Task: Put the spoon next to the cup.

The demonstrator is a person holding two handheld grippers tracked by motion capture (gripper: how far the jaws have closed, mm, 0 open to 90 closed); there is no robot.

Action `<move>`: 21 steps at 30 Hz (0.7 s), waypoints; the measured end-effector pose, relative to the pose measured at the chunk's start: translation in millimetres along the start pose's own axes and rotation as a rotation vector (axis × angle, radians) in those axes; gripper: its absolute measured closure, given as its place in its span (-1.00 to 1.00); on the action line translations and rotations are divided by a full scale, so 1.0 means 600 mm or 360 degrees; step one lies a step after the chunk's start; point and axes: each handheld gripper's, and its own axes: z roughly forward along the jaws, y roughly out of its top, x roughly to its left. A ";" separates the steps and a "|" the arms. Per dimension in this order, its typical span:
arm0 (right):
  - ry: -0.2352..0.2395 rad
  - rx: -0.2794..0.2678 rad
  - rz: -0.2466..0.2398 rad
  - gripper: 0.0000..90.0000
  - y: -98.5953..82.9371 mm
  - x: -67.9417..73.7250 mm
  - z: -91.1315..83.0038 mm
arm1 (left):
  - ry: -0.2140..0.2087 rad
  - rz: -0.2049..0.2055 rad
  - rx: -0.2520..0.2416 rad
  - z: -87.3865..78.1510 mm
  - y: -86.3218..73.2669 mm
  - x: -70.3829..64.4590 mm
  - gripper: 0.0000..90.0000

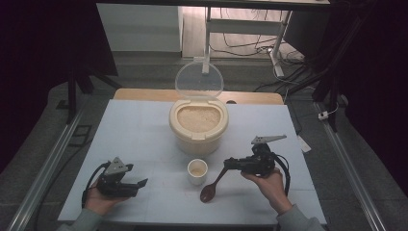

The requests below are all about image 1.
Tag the dark curtain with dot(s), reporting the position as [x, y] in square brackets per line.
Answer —
[378, 80]
[38, 64]

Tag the person's right hand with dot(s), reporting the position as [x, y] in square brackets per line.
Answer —
[272, 189]

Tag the beige rice container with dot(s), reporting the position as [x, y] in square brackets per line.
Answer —
[198, 144]

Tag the white rice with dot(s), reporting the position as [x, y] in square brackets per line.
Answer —
[198, 118]

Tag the black panel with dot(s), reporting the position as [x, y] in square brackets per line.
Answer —
[304, 32]

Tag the white desk frame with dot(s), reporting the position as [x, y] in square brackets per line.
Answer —
[243, 26]

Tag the black metal stand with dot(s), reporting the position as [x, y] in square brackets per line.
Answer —
[72, 96]
[330, 93]

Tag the pale blue table mat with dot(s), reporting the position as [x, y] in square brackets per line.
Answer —
[134, 138]

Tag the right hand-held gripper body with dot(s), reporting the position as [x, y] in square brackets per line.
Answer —
[261, 162]

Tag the white cup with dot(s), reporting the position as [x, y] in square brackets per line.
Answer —
[197, 179]

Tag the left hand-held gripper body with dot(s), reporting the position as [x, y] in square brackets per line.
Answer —
[114, 189]

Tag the small white box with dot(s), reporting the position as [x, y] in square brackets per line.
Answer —
[323, 115]

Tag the aluminium rail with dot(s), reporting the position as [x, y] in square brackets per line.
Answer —
[349, 173]
[48, 166]

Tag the person's left hand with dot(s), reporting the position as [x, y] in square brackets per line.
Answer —
[97, 205]

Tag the clear plastic container lid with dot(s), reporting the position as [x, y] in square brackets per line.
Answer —
[198, 80]

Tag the black floor bracket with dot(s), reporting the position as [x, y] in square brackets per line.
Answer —
[80, 136]

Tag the white paper tag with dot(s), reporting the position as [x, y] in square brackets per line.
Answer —
[304, 144]

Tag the white cabinet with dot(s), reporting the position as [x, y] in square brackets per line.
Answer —
[138, 29]

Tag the brown wooden spoon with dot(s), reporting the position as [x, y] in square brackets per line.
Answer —
[208, 193]

